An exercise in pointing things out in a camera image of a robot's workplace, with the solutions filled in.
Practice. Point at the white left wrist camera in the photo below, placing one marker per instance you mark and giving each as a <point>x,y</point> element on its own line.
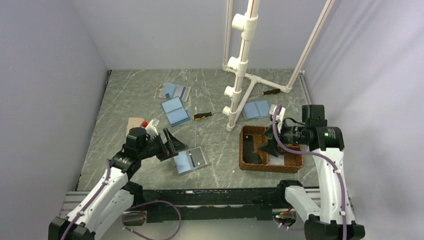
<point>151,126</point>

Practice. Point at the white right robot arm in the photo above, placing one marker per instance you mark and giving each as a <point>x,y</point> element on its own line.
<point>333,218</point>

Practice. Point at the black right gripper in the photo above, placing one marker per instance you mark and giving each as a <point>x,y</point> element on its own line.
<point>271,147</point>

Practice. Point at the right side aluminium rail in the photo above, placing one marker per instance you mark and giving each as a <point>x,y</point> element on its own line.
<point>302,79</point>

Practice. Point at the white card in basket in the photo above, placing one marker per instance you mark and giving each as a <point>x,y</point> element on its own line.
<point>276,161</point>

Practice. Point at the black orange screwdriver far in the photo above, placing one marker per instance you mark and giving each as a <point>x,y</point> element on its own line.
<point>268,92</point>

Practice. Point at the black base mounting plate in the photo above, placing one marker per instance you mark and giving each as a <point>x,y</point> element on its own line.
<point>261,203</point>

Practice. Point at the black yellow screwdriver near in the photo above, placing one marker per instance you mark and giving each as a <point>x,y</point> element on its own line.
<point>203,115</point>

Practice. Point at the tan card holder with cards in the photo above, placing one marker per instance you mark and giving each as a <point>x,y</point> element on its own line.
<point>174,90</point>

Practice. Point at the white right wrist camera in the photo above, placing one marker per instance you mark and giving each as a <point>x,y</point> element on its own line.
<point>279,117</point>

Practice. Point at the grey leather card holder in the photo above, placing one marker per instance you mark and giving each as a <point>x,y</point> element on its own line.
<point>183,163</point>

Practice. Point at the brown woven basket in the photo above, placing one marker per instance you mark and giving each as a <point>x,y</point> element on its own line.
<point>293,162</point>

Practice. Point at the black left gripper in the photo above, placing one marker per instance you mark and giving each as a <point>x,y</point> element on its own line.
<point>175,146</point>

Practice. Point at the blue card holder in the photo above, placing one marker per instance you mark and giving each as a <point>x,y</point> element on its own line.
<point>175,111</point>
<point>256,110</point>

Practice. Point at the blue card holder on green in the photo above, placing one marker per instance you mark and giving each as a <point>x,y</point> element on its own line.
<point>256,110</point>

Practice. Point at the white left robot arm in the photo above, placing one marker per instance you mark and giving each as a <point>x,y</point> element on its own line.
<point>115,195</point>

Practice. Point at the black credit card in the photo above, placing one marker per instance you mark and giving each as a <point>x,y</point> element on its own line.
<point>197,157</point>

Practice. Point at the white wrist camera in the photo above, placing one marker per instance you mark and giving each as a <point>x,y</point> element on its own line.
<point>151,126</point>
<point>279,117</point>

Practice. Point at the beige closed card holder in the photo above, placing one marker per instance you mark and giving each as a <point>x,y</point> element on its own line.
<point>133,122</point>

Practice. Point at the aluminium extrusion rail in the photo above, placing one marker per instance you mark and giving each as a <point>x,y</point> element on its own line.
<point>286,219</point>

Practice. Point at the white PVC pipe frame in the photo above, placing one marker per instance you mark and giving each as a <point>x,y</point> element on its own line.
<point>244,83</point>

